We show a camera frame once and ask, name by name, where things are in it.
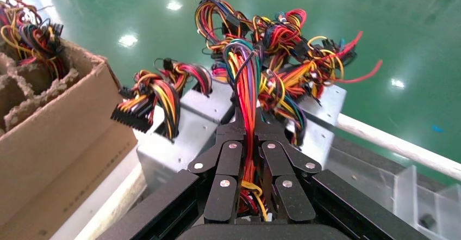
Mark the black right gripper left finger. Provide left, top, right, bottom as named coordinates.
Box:
left=187, top=101, right=249, bottom=225

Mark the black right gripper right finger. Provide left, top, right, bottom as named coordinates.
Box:
left=253, top=107, right=322, bottom=225

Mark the silver power supply unit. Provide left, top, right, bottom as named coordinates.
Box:
left=286, top=84, right=348, bottom=169
left=136, top=104, right=221, bottom=198

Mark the clear plastic divider tray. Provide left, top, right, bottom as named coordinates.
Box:
left=324, top=146, right=461, bottom=240

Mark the brown cardboard box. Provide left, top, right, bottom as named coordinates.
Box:
left=0, top=38, right=139, bottom=240

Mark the cardboard divider insert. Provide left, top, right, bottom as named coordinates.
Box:
left=0, top=51, right=82, bottom=133

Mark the orange cable bundle black connector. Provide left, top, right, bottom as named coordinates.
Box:
left=110, top=69, right=182, bottom=143

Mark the white rail pipe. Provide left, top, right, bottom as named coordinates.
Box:
left=335, top=113, right=461, bottom=182

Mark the red and black cable bundle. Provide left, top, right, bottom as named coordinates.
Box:
left=154, top=57, right=214, bottom=97

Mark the cable bundle with stray red wire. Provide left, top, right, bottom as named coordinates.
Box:
left=252, top=8, right=383, bottom=100

